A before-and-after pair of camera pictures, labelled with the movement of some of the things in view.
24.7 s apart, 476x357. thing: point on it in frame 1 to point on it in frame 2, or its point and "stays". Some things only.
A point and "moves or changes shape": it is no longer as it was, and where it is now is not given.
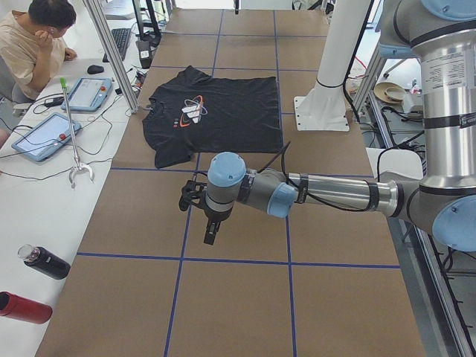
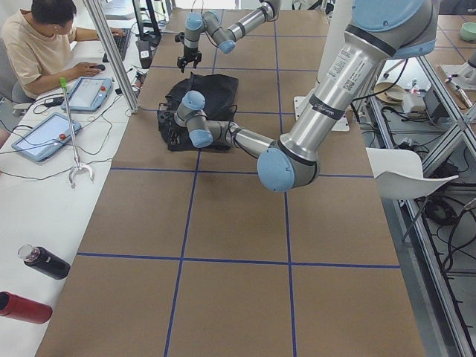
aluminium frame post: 111,51 stays
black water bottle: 44,262 stays
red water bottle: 17,307 stays
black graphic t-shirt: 198,114 moves or changes shape
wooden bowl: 389,92 stays
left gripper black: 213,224 to 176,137
